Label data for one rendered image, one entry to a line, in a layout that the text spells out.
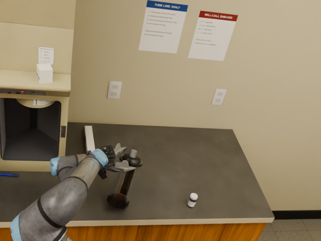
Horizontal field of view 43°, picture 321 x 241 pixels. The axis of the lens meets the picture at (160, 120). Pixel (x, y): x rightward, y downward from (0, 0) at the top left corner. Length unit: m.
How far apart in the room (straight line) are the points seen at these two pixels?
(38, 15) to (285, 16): 1.32
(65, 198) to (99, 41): 1.07
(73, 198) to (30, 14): 0.71
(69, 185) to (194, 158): 1.14
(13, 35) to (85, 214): 0.83
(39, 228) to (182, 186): 1.01
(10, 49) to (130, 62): 0.75
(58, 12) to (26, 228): 0.78
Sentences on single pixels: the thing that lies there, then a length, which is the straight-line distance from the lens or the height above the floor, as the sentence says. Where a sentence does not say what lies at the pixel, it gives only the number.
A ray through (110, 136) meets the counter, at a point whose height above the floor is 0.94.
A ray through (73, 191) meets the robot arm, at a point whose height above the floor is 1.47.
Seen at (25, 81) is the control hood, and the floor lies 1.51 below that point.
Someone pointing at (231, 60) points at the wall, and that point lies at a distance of 2.34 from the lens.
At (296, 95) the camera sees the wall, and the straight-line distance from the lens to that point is 2.67.
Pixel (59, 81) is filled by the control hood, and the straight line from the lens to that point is 1.67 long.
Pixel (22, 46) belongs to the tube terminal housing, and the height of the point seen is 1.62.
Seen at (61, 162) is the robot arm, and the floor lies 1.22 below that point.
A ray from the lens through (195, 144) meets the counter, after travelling 2.39.
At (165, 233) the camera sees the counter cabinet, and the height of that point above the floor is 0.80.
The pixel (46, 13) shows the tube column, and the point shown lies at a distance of 1.60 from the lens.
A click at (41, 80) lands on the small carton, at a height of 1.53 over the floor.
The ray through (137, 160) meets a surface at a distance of 1.82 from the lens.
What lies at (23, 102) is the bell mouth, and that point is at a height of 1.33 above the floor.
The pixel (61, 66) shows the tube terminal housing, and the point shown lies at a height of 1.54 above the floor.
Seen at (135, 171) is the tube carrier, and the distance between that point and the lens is 1.83.
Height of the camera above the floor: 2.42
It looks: 36 degrees down
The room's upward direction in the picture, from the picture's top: 14 degrees clockwise
